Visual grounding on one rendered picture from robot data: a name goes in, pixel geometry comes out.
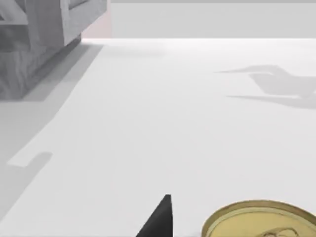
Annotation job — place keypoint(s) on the gold-topped can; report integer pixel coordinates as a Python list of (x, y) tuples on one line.
[(259, 222)]

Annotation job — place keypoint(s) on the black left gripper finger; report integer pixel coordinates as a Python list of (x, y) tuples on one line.
[(163, 219)]

